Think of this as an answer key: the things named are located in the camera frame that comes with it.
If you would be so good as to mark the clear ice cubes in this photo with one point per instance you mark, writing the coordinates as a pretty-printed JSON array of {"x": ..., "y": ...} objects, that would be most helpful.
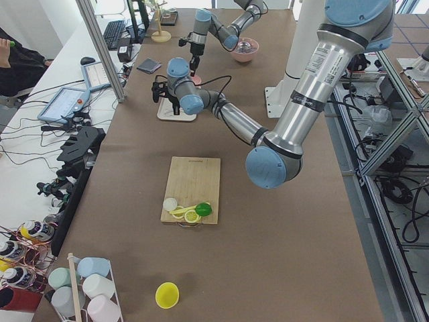
[{"x": 245, "y": 47}]

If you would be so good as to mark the pink plastic cup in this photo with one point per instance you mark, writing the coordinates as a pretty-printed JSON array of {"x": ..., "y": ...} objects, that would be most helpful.
[{"x": 102, "y": 309}]

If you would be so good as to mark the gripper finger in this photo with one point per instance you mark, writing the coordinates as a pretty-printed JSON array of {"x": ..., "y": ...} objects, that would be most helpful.
[
  {"x": 176, "y": 109},
  {"x": 193, "y": 72}
]

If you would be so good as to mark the green plastic cup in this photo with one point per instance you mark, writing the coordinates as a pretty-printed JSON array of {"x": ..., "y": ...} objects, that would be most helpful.
[{"x": 60, "y": 277}]

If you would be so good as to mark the green lime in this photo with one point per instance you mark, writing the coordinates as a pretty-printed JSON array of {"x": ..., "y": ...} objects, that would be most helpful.
[{"x": 203, "y": 209}]

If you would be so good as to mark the aluminium frame post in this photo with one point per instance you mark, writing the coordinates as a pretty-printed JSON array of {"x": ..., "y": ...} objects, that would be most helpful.
[{"x": 87, "y": 12}]

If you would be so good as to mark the folded grey cloth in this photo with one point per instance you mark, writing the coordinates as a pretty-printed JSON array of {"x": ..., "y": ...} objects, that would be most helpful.
[{"x": 149, "y": 66}]

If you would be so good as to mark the white wire cup rack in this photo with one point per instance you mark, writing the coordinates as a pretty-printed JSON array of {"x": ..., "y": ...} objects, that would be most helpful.
[{"x": 81, "y": 301}]

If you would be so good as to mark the white plastic cup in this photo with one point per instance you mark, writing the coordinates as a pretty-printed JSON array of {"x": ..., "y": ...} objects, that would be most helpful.
[{"x": 96, "y": 285}]

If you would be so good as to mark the large pink bowl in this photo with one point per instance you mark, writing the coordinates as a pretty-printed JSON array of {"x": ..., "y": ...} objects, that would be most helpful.
[{"x": 245, "y": 57}]

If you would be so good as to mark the bamboo cutting board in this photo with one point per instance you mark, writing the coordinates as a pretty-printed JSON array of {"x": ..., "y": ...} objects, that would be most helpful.
[{"x": 194, "y": 180}]

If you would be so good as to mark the cream rabbit serving tray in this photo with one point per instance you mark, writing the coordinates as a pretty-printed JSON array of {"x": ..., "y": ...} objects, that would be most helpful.
[{"x": 166, "y": 112}]

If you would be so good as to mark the yellow paint bottle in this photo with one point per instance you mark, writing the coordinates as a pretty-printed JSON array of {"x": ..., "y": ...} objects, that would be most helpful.
[{"x": 38, "y": 230}]

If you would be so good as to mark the black tray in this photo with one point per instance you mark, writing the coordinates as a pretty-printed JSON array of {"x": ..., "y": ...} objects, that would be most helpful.
[{"x": 169, "y": 19}]

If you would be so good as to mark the black power adapter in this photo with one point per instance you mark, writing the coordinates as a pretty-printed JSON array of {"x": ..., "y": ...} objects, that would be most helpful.
[{"x": 124, "y": 49}]

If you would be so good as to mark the person in black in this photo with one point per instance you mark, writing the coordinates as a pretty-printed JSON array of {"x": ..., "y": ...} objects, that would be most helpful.
[{"x": 21, "y": 68}]

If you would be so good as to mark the black computer mouse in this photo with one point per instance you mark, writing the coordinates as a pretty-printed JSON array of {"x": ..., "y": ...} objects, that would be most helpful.
[{"x": 86, "y": 60}]

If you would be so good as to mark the lemon slice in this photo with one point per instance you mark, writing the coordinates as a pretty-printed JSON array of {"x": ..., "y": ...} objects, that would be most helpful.
[
  {"x": 178, "y": 213},
  {"x": 191, "y": 216}
]

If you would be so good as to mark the blue plastic cup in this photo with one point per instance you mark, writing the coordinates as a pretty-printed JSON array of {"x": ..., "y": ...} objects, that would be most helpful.
[{"x": 93, "y": 265}]

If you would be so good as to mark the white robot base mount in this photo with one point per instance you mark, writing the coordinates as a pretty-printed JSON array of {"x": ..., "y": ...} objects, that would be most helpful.
[{"x": 303, "y": 44}]

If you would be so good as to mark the teach pendant tablet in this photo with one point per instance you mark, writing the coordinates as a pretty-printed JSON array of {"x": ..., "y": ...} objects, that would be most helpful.
[
  {"x": 65, "y": 103},
  {"x": 95, "y": 77}
]

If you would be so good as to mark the black keyboard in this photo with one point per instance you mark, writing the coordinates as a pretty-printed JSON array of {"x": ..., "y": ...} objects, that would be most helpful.
[{"x": 112, "y": 33}]

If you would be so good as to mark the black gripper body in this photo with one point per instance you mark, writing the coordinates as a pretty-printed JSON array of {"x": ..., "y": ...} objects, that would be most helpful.
[
  {"x": 194, "y": 51},
  {"x": 173, "y": 99}
]

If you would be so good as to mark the red cup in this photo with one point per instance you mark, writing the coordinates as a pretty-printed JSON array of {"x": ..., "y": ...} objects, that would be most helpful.
[{"x": 16, "y": 299}]

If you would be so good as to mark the white paint bottle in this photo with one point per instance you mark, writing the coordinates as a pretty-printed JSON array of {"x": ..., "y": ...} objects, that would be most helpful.
[{"x": 19, "y": 277}]

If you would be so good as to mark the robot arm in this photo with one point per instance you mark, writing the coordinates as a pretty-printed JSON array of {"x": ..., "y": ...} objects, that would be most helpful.
[
  {"x": 348, "y": 28},
  {"x": 206, "y": 22}
]

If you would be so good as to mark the grey plastic cup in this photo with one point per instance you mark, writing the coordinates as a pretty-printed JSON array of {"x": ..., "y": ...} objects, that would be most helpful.
[{"x": 62, "y": 301}]

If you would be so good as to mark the wooden mug tree stand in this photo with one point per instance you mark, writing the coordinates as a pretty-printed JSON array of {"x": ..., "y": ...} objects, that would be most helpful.
[{"x": 160, "y": 35}]

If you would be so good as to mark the small pink bowl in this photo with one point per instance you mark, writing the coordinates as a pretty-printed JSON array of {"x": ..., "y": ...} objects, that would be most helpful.
[{"x": 196, "y": 79}]

